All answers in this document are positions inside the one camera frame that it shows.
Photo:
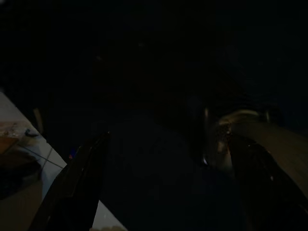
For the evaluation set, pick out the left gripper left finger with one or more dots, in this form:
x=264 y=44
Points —
x=72 y=192

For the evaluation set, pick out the black floor mat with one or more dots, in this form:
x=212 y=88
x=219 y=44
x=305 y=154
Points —
x=149 y=173

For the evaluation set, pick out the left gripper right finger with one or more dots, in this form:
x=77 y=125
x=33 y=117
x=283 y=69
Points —
x=272 y=197

